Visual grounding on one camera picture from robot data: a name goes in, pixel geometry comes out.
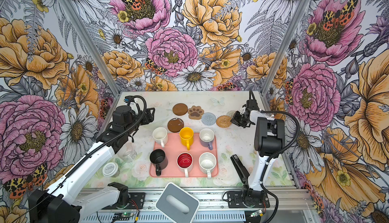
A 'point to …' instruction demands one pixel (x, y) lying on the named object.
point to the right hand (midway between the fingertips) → (231, 123)
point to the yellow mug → (186, 135)
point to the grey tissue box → (177, 204)
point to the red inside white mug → (185, 161)
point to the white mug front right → (207, 162)
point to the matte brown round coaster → (180, 109)
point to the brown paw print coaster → (195, 112)
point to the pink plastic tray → (174, 160)
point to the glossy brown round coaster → (175, 124)
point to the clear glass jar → (128, 153)
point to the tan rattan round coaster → (224, 121)
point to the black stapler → (239, 168)
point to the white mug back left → (160, 135)
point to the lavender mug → (206, 136)
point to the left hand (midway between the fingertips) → (149, 114)
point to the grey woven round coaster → (208, 118)
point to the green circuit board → (122, 216)
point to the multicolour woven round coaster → (231, 113)
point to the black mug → (159, 158)
